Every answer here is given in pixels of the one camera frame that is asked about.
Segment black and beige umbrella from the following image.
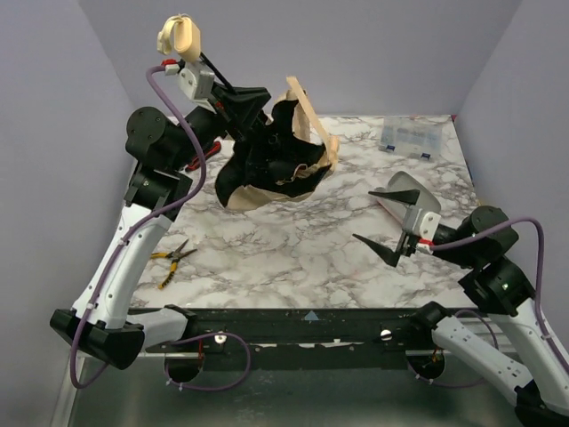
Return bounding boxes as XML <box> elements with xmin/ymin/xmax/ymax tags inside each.
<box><xmin>156</xmin><ymin>14</ymin><xmax>341</xmax><ymax>213</ymax></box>

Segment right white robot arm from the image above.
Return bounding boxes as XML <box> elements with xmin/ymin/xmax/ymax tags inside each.
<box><xmin>360</xmin><ymin>189</ymin><xmax>568</xmax><ymax>426</ymax></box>

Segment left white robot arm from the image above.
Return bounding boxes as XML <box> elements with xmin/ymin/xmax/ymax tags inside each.
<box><xmin>50</xmin><ymin>84</ymin><xmax>270</xmax><ymax>369</ymax></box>

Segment red black utility knife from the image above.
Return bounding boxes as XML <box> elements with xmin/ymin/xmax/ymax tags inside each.
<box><xmin>184</xmin><ymin>141</ymin><xmax>222</xmax><ymax>173</ymax></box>

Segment clear plastic parts box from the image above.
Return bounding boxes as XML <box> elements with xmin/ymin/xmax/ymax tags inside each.
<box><xmin>379</xmin><ymin>117</ymin><xmax>443</xmax><ymax>161</ymax></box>

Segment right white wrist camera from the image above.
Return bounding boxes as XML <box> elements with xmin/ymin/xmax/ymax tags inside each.
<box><xmin>402</xmin><ymin>205</ymin><xmax>441</xmax><ymax>241</ymax></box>

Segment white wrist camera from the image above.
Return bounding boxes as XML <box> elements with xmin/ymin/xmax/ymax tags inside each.
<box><xmin>177</xmin><ymin>61</ymin><xmax>215</xmax><ymax>112</ymax></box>
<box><xmin>402</xmin><ymin>205</ymin><xmax>441</xmax><ymax>241</ymax></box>

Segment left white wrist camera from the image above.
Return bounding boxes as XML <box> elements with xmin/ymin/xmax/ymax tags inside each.
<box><xmin>177</xmin><ymin>61</ymin><xmax>215</xmax><ymax>112</ymax></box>

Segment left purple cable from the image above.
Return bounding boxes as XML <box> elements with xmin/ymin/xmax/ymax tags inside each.
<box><xmin>68</xmin><ymin>64</ymin><xmax>252</xmax><ymax>393</ymax></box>

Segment yellow handled pliers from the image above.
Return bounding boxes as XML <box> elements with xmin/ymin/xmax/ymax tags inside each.
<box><xmin>150</xmin><ymin>238</ymin><xmax>196</xmax><ymax>289</ymax></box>

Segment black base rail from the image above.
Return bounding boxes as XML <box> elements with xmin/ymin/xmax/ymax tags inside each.
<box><xmin>146</xmin><ymin>306</ymin><xmax>463</xmax><ymax>370</ymax></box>

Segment aluminium frame rail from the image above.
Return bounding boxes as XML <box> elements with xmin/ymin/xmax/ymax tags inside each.
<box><xmin>48</xmin><ymin>117</ymin><xmax>155</xmax><ymax>426</ymax></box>

